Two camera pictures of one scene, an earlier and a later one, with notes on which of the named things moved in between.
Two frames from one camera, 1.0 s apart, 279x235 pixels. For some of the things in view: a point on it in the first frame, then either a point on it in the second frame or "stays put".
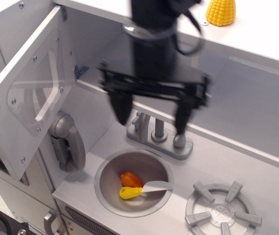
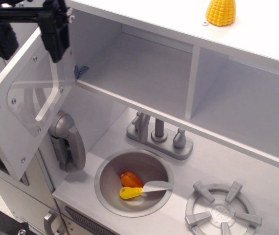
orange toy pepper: [128, 179] stays put
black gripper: [155, 72] to [52, 11]
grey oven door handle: [48, 220] stays put
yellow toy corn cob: [221, 12] stays put
